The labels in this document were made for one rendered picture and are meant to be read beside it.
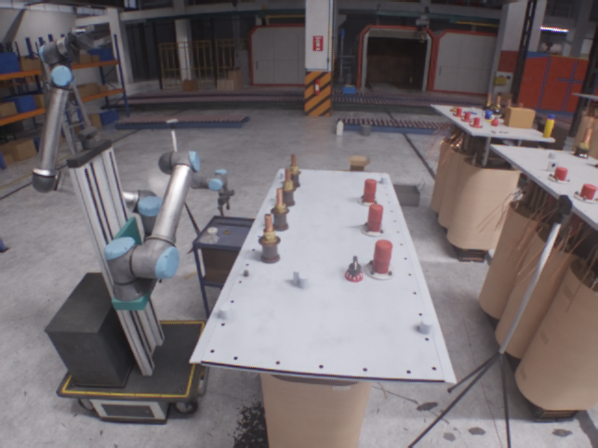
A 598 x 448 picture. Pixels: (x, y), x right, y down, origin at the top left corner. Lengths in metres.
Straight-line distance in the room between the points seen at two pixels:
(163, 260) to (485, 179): 3.10
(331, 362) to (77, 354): 1.67
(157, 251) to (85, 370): 1.11
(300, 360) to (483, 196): 3.07
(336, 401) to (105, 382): 1.55
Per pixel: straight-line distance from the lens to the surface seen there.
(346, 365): 1.03
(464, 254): 4.18
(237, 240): 2.52
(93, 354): 2.28
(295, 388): 1.38
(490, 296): 3.14
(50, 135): 1.96
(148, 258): 1.60
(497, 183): 3.79
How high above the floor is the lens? 2.17
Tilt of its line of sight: 29 degrees down
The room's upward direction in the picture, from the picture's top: straight up
